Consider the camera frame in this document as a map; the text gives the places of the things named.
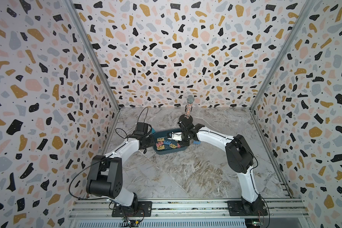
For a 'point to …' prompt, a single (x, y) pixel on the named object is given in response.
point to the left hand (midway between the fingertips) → (154, 140)
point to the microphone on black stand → (188, 108)
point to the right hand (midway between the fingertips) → (179, 138)
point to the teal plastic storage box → (162, 145)
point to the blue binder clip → (196, 142)
